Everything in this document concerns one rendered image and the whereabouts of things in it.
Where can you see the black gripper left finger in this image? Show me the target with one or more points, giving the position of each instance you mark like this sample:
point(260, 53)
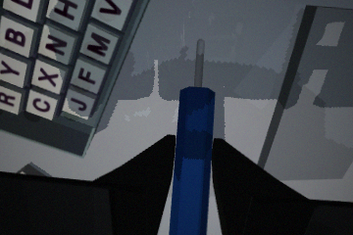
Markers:
point(129, 200)

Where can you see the blue stylus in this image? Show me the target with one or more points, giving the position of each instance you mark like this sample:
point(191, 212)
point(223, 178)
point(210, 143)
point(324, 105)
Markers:
point(194, 141)

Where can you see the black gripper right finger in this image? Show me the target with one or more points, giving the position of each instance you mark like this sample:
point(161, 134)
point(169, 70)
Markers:
point(253, 202)

